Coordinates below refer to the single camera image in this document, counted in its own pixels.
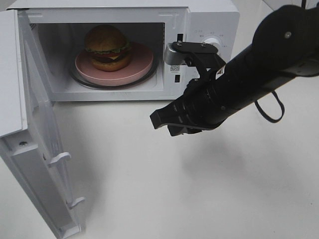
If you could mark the white upper power knob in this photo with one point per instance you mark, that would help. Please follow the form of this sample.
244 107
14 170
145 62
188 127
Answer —
213 40

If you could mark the white microwave oven body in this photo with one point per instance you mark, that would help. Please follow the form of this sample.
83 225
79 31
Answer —
62 25

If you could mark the pink round plate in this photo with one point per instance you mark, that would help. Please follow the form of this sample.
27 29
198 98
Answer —
138 50

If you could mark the burger with lettuce and tomato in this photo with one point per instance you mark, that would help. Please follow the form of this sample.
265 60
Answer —
108 48

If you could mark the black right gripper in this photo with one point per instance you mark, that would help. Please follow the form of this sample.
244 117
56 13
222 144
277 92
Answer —
206 103

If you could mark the white microwave door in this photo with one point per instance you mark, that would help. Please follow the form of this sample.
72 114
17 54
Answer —
30 143

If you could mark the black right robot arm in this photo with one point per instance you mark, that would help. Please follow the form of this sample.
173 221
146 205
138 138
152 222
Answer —
285 46

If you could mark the glass microwave turntable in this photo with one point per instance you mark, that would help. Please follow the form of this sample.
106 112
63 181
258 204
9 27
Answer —
149 77

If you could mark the white warning label sticker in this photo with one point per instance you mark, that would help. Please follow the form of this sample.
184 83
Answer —
174 69

